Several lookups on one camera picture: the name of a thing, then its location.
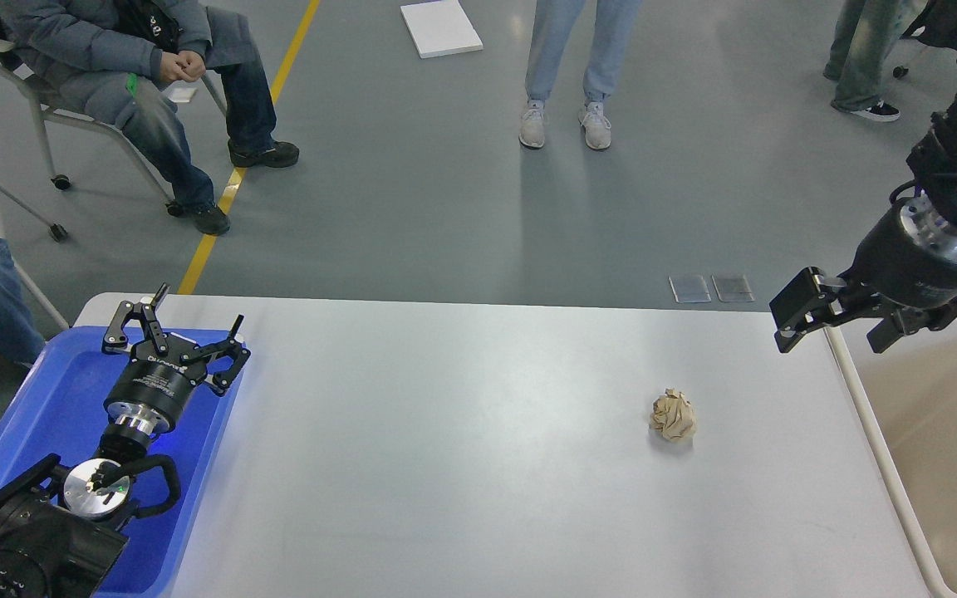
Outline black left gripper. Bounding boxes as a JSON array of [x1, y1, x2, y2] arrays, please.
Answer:
[[102, 283, 251, 436]]

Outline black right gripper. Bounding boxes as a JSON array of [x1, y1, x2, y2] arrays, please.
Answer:
[[770, 196, 957, 355]]

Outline brown paper ball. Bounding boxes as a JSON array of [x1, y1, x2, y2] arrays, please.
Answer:
[[649, 389, 698, 443]]

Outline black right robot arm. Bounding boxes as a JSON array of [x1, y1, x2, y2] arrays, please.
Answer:
[[768, 94, 957, 353]]

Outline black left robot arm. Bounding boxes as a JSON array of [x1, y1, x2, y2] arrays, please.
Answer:
[[0, 287, 251, 597]]

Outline right clear floor plate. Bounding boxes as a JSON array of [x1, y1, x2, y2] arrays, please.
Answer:
[[711, 275, 755, 303]]

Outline clear floor plate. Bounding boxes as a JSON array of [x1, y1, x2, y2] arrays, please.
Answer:
[[711, 275, 755, 303], [668, 275, 713, 304]]

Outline beige plastic bin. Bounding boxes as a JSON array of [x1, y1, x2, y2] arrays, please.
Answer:
[[827, 321, 957, 597]]

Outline blue plastic tray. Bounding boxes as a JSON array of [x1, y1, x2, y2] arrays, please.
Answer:
[[0, 326, 237, 597]]

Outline left clear floor plate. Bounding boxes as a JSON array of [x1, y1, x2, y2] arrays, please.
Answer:
[[668, 275, 713, 304]]

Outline person green trousers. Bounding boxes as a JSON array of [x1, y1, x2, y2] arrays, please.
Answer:
[[823, 1, 928, 122]]

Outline seated person grey jacket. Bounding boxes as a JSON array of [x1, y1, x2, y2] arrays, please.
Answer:
[[0, 1, 300, 236]]

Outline white rolling chair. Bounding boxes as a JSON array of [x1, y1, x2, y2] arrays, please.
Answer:
[[0, 32, 230, 243]]

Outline white flat board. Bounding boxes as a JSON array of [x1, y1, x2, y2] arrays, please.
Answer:
[[400, 1, 483, 58]]

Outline standing person light jeans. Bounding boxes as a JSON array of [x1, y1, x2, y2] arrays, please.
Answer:
[[518, 0, 644, 151]]

